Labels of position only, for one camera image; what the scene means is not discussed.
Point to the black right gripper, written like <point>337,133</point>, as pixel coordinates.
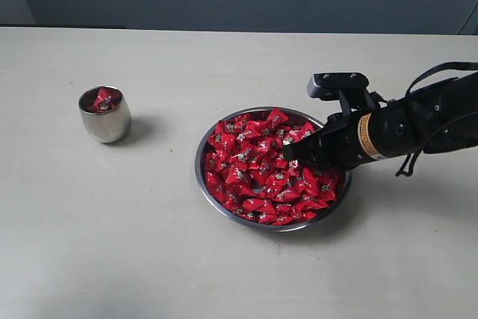
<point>336,145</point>

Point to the stainless steel plate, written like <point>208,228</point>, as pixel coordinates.
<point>241,170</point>

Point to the red candy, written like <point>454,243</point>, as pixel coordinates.
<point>106,99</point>

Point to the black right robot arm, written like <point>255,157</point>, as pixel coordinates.
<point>438,118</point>

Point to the stainless steel cup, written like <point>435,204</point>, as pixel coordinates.
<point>108,127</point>

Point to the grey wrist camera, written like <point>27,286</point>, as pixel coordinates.
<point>349,88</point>

